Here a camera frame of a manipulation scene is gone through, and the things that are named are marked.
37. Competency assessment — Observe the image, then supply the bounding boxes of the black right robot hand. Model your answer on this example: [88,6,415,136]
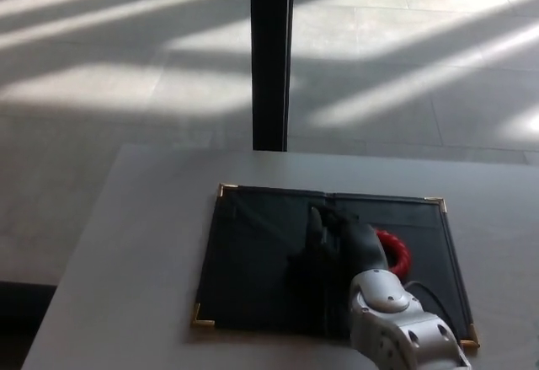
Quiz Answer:
[287,205,390,294]

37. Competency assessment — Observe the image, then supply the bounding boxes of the black USC diary gold corners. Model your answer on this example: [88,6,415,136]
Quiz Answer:
[191,183,481,350]

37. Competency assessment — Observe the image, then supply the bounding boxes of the black vertical pillar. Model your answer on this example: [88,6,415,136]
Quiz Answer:
[248,0,296,153]

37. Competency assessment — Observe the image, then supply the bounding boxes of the red twisted cable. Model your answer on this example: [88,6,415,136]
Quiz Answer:
[374,229,412,277]

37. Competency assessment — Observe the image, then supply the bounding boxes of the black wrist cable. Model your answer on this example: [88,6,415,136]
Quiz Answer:
[404,281,452,324]

